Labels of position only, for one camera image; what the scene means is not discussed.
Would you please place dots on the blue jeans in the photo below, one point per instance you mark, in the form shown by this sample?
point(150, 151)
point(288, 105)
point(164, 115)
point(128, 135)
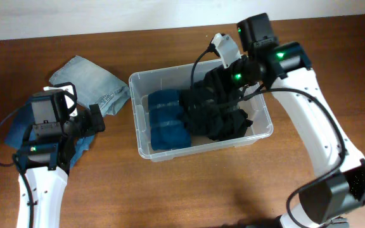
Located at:
point(24, 118)

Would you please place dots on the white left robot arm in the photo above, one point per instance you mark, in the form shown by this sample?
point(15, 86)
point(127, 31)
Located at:
point(48, 145)

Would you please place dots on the light grey folded jeans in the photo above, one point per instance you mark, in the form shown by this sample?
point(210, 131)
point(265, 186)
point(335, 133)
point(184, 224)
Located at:
point(94, 85)

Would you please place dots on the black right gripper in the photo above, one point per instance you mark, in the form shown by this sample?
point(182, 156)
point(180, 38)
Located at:
point(239, 85)

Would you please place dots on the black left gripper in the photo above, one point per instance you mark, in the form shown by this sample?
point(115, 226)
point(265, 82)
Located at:
point(92, 125)

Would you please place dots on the clear plastic storage bin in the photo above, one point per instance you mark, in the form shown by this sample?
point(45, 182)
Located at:
point(141, 84)

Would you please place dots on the black garment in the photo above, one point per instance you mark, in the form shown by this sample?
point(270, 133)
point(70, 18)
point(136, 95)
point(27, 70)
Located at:
point(203, 117)

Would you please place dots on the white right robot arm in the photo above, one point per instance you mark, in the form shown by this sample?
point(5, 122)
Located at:
point(285, 71)

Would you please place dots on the dark teal garment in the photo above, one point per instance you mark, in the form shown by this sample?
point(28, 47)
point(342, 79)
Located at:
point(166, 127)

